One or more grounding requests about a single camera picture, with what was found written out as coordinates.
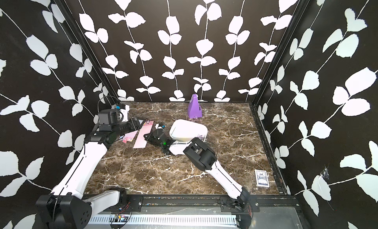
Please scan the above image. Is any pink sticker sheet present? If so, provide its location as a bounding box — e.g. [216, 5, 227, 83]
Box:
[122, 131, 138, 143]
[133, 120, 154, 149]

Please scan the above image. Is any white plastic storage box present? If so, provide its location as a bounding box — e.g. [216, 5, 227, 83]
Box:
[169, 119, 208, 142]

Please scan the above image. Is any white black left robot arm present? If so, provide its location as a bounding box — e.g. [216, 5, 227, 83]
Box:
[36, 117, 144, 229]

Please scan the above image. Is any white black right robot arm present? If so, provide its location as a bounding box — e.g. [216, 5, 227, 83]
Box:
[144, 129, 251, 212]

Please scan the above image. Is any purple plastic object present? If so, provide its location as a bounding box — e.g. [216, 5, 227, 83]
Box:
[188, 94, 202, 119]

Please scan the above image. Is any small electronics board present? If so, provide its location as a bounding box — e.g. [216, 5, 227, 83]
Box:
[110, 214, 130, 224]

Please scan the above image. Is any blue playing card deck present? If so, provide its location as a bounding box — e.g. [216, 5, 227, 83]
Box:
[255, 170, 270, 188]

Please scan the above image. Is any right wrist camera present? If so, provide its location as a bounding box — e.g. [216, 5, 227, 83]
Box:
[155, 123, 166, 130]

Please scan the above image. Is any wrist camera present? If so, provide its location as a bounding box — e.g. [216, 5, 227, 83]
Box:
[98, 104, 130, 125]
[155, 123, 166, 130]

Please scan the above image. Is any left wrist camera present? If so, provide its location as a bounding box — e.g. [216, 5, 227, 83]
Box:
[98, 104, 130, 125]

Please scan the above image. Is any white perforated cable duct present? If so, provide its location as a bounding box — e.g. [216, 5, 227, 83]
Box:
[88, 214, 238, 227]

